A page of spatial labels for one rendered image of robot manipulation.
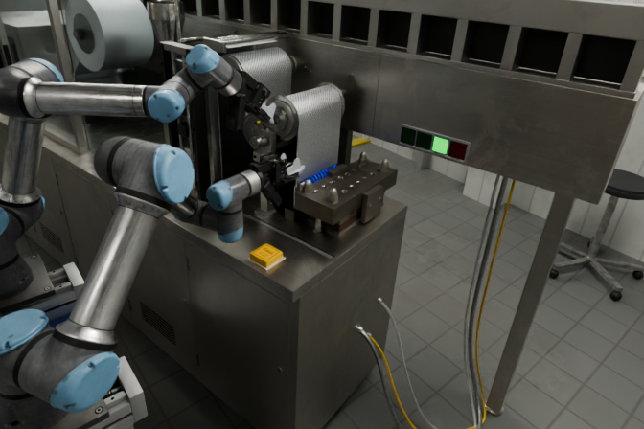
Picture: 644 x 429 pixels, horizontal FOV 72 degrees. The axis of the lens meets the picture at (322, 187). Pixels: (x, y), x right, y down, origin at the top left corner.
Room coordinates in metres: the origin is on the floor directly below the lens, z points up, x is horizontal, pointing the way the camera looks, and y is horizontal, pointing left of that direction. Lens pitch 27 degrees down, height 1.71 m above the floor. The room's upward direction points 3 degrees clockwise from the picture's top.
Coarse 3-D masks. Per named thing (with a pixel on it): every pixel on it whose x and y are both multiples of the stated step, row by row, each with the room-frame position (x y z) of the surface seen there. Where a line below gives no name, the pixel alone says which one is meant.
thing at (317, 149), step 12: (312, 132) 1.41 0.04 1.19; (324, 132) 1.47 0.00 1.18; (336, 132) 1.53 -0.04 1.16; (300, 144) 1.36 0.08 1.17; (312, 144) 1.42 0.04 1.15; (324, 144) 1.47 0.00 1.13; (336, 144) 1.53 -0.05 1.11; (300, 156) 1.36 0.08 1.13; (312, 156) 1.42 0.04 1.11; (324, 156) 1.47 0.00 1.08; (336, 156) 1.54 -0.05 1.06; (312, 168) 1.42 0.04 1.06; (324, 168) 1.48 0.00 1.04; (300, 180) 1.37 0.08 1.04
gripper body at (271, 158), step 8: (264, 160) 1.26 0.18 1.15; (272, 160) 1.26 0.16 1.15; (280, 160) 1.26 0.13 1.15; (256, 168) 1.19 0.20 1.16; (264, 168) 1.21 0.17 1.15; (272, 168) 1.23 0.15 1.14; (280, 168) 1.26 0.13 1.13; (264, 176) 1.21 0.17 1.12; (272, 176) 1.23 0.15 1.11; (280, 176) 1.25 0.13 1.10; (272, 184) 1.23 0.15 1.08; (280, 184) 1.24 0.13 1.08
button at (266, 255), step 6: (264, 246) 1.12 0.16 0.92; (270, 246) 1.13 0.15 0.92; (252, 252) 1.09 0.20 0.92; (258, 252) 1.09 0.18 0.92; (264, 252) 1.09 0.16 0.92; (270, 252) 1.10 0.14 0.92; (276, 252) 1.10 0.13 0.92; (282, 252) 1.10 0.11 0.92; (252, 258) 1.08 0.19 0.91; (258, 258) 1.07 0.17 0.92; (264, 258) 1.07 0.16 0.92; (270, 258) 1.07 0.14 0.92; (276, 258) 1.08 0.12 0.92; (282, 258) 1.10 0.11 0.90; (264, 264) 1.05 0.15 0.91; (270, 264) 1.06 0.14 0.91
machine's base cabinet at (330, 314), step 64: (0, 128) 2.22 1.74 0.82; (64, 192) 1.84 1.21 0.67; (64, 256) 1.96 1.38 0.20; (192, 256) 1.26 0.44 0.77; (384, 256) 1.37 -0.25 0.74; (128, 320) 1.60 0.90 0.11; (192, 320) 1.29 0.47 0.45; (256, 320) 1.08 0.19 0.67; (320, 320) 1.06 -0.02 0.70; (384, 320) 1.44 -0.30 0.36; (256, 384) 1.08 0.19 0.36; (320, 384) 1.08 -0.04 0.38
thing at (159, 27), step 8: (152, 24) 1.84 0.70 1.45; (160, 24) 1.83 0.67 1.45; (168, 24) 1.83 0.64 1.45; (160, 32) 1.84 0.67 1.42; (168, 32) 1.84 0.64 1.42; (176, 32) 1.86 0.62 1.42; (160, 40) 1.85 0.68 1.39; (168, 40) 1.85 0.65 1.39; (176, 40) 1.87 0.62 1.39; (168, 128) 1.86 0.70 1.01; (168, 136) 1.86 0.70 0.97; (168, 144) 1.87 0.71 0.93; (184, 144) 1.86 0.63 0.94
